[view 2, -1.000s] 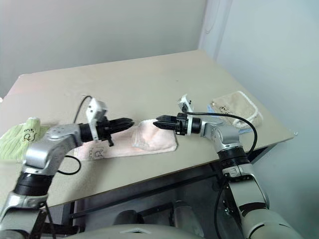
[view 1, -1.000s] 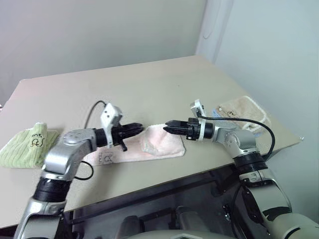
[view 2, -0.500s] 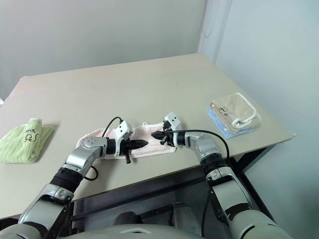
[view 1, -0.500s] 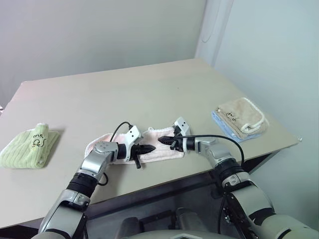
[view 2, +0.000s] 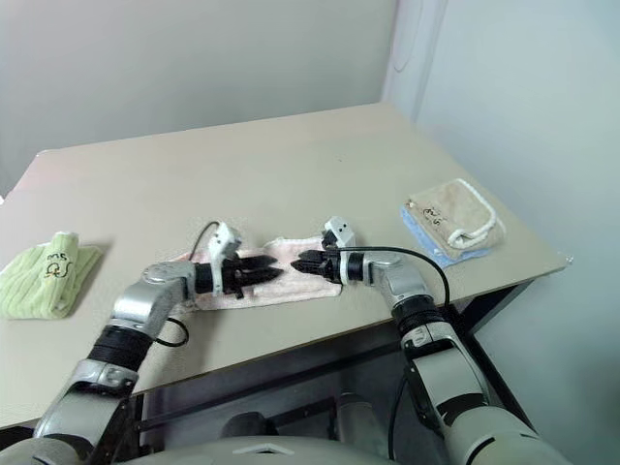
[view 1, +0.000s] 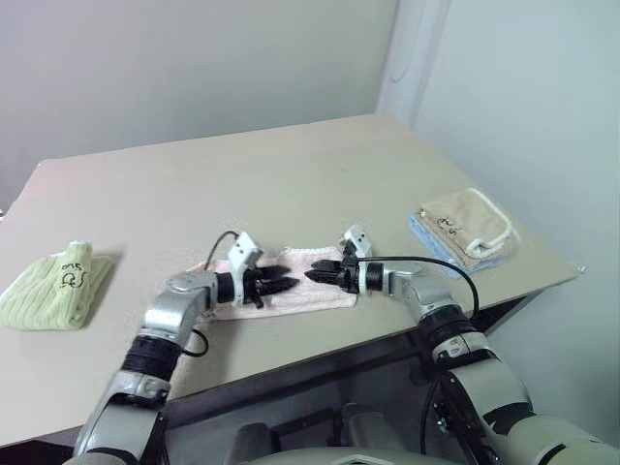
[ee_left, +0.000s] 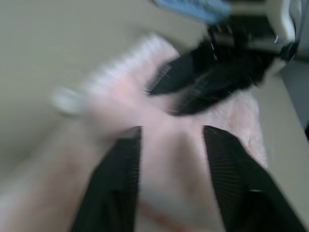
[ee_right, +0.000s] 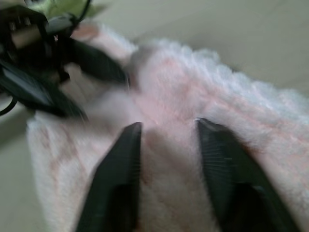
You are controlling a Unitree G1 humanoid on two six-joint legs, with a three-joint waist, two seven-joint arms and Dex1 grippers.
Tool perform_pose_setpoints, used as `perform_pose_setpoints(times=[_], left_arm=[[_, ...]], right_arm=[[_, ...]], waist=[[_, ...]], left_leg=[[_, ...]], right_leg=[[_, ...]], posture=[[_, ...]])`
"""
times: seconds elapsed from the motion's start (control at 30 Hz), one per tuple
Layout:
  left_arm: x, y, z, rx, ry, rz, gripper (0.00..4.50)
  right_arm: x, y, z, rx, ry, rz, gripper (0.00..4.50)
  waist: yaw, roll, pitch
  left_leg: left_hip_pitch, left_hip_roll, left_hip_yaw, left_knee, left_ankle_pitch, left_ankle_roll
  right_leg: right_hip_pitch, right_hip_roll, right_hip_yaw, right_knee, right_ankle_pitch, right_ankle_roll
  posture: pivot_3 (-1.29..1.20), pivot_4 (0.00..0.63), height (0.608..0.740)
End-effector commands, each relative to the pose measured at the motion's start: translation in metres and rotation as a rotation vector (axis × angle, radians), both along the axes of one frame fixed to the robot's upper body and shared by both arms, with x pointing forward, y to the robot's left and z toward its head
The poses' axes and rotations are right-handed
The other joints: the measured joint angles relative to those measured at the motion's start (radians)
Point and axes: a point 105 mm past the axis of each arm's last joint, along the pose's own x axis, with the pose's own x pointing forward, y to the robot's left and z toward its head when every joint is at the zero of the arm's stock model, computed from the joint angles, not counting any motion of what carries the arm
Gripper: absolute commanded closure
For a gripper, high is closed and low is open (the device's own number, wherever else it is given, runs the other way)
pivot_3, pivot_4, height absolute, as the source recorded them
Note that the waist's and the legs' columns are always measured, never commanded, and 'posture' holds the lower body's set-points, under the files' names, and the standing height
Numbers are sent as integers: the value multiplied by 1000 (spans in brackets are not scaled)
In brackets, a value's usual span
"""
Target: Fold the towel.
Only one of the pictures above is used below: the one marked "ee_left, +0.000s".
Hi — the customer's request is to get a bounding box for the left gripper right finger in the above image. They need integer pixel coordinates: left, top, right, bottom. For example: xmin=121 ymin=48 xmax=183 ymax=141
xmin=202 ymin=125 xmax=308 ymax=232

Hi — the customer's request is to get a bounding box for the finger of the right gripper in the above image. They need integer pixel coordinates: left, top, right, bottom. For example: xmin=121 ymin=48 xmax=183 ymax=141
xmin=144 ymin=49 xmax=213 ymax=96
xmin=169 ymin=64 xmax=265 ymax=117

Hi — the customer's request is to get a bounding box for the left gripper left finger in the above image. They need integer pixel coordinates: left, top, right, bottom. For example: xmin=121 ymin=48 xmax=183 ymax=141
xmin=70 ymin=125 xmax=142 ymax=232

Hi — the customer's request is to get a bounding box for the pink towel with embroidered logo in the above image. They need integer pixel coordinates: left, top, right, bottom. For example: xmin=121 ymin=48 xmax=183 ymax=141
xmin=0 ymin=32 xmax=268 ymax=232

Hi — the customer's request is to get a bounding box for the blue cloth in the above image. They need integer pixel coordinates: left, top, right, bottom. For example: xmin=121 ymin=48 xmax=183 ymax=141
xmin=153 ymin=0 xmax=231 ymax=25

